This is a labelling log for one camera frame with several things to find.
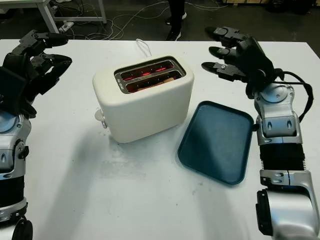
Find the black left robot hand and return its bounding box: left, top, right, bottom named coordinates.
left=1, top=29, right=73, bottom=119

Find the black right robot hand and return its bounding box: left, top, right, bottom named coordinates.
left=201, top=26, right=278, bottom=100

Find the browned toast slice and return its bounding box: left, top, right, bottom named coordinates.
left=134, top=76, right=175, bottom=91

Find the person in dark trousers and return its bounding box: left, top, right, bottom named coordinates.
left=166, top=0, right=188, bottom=41

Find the white two-slot toaster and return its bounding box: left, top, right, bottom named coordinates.
left=92, top=54, right=195, bottom=144

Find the light wooden pallet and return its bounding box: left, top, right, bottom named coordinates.
left=231, top=0, right=266, bottom=5

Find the white power strip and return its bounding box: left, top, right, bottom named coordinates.
left=59, top=21, right=75, bottom=32

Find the black background bag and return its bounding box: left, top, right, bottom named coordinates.
left=264, top=0, right=320, bottom=13

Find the dark blue plastic tray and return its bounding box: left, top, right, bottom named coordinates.
left=177, top=100, right=255, bottom=187

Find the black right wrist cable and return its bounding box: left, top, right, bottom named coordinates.
left=271, top=71, right=315, bottom=123

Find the white metal table frame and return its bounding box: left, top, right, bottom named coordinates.
left=0, top=0, right=108, bottom=40

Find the white toaster power cord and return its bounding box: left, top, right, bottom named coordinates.
left=135, top=38, right=153, bottom=58

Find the white floor cable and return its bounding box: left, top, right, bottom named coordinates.
left=67, top=0, right=226, bottom=41

